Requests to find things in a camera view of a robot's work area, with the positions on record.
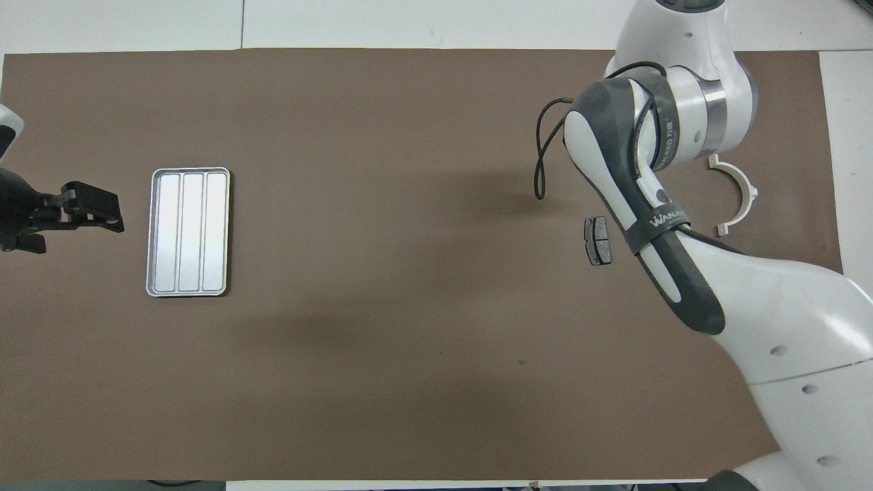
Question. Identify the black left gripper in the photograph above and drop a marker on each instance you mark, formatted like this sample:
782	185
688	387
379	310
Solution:
20	211

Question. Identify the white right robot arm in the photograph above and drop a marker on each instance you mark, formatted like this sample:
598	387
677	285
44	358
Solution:
784	320

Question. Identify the silver metal tray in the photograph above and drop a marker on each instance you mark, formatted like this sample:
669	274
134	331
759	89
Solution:
187	232

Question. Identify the brown table mat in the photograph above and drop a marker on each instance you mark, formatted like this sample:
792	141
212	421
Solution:
382	341

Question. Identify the small grey brake pad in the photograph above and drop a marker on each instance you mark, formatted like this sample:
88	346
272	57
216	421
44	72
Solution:
599	242

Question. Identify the white curved plastic bracket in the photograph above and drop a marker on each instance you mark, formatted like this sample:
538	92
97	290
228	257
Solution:
749	191

